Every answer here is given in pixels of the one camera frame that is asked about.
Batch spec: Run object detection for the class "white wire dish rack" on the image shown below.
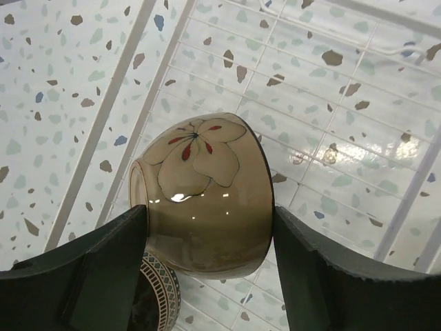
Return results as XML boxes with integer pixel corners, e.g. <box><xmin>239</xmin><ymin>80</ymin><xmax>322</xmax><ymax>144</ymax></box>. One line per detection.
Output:
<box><xmin>44</xmin><ymin>0</ymin><xmax>441</xmax><ymax>331</ymax></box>

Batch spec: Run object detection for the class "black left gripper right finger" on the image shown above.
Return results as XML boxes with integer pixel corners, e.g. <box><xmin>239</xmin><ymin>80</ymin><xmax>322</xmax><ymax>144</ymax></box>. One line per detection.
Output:
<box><xmin>274</xmin><ymin>207</ymin><xmax>440</xmax><ymax>330</ymax></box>

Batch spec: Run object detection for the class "black patterned bowl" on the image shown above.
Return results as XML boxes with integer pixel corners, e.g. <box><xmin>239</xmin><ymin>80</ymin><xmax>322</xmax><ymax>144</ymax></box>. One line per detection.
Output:
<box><xmin>129</xmin><ymin>250</ymin><xmax>181</xmax><ymax>331</ymax></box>

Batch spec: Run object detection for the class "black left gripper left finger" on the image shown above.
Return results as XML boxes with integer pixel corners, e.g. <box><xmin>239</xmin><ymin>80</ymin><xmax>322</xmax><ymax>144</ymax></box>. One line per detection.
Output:
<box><xmin>1</xmin><ymin>205</ymin><xmax>147</xmax><ymax>330</ymax></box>

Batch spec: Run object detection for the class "beige flower painted bowl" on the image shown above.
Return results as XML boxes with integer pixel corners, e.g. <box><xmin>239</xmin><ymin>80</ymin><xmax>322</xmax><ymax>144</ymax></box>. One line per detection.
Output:
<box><xmin>127</xmin><ymin>112</ymin><xmax>275</xmax><ymax>279</ymax></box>

